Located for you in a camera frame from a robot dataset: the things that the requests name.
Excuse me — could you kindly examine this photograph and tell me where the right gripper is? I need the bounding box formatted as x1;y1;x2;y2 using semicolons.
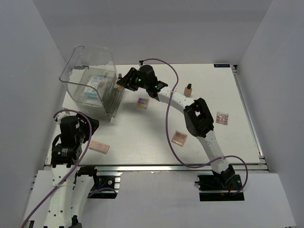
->
116;68;149;92

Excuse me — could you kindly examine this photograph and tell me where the foundation bottle clear cap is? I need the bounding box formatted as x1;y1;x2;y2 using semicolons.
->
116;84;124;91

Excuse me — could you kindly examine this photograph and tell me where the white blue wipes packet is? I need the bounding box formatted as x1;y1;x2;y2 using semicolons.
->
83;75;107;103

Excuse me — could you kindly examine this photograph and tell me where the clear acrylic makeup organizer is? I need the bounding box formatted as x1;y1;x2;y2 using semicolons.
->
59;45;124;122

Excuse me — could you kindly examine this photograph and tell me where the foundation bottle black pump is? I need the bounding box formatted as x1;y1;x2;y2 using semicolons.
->
184;84;192;97

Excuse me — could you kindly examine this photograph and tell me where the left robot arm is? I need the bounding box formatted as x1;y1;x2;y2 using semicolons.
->
43;114;100;228

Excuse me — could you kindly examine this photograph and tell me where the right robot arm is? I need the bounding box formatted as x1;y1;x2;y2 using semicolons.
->
117;65;235;190

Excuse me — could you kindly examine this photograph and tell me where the pink flat makeup box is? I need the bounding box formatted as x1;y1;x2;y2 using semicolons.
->
89;141;110;154

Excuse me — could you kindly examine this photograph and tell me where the colourful eyeshadow palette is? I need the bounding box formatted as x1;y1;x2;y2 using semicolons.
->
136;97;150;109

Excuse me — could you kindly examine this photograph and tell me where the brown quad eyeshadow palette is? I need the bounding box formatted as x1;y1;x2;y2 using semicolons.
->
171;131;188;147

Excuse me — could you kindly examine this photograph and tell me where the black blue table label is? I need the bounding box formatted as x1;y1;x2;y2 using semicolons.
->
213;64;230;68

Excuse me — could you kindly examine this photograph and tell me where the multicolour square palette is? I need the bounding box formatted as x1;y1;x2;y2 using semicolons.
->
216;112;229;125

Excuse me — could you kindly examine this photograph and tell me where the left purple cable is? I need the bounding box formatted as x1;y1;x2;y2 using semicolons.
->
20;108;93;228

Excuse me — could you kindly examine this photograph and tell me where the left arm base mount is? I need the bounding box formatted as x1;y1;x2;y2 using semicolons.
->
76;166;119;199

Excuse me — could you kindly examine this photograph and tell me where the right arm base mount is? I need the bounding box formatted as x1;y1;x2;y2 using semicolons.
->
194;175;245;202

